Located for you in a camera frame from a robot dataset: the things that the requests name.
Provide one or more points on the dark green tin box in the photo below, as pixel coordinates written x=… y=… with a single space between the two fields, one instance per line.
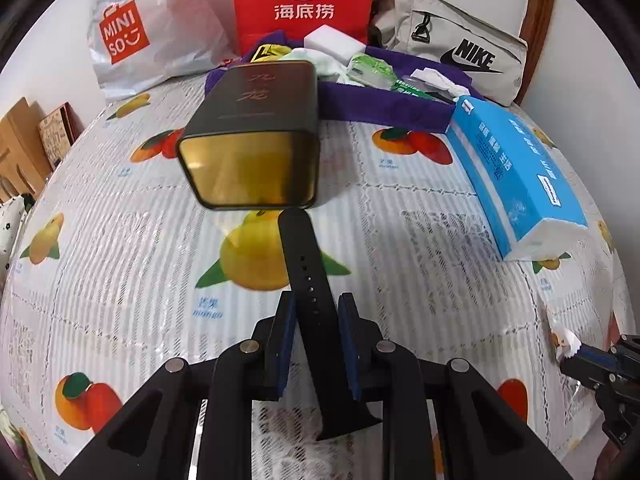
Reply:
x=254 y=143

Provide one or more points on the brown wooden door frame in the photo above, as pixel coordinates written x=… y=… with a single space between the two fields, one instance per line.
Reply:
x=534 y=31

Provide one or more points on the white Miniso plastic bag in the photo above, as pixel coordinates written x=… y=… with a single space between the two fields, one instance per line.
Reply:
x=137 y=44

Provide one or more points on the wooden headboard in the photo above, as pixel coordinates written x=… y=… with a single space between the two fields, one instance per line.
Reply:
x=24 y=166

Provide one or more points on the white sponge block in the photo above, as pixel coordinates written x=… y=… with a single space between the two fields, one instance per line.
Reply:
x=335 y=43

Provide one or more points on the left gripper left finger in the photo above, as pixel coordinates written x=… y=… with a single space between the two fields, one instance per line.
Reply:
x=275 y=336

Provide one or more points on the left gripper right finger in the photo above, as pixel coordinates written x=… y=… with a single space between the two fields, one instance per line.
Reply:
x=359 y=337

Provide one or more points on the yellow black pouch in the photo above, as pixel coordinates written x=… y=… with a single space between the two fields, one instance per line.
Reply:
x=269 y=53

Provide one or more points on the small snack sachet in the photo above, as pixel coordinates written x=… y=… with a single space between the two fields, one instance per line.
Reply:
x=439 y=94

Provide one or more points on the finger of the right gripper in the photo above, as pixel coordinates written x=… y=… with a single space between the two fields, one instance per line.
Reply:
x=591 y=376
x=596 y=361

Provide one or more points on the white dotted pillow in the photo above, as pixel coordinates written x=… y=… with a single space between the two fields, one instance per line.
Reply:
x=12 y=215

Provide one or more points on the white tissue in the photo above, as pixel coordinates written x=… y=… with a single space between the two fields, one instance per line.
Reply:
x=437 y=80

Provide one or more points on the green flower wipes pack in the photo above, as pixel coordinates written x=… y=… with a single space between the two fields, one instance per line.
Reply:
x=403 y=87

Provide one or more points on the fruit pattern tablecloth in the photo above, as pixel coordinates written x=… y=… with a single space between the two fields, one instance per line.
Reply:
x=120 y=269

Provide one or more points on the green wet wipe packet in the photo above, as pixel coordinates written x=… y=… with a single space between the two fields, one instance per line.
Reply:
x=371 y=72

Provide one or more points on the brown patterned book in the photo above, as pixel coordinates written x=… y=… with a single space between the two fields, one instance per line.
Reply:
x=58 y=132

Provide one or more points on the blue tissue pack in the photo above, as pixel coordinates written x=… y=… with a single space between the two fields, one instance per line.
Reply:
x=531 y=209

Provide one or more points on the grey Nike pouch bag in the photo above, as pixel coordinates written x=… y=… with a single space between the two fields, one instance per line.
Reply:
x=441 y=32

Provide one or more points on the purple towel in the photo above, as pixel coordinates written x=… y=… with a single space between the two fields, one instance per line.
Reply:
x=385 y=105

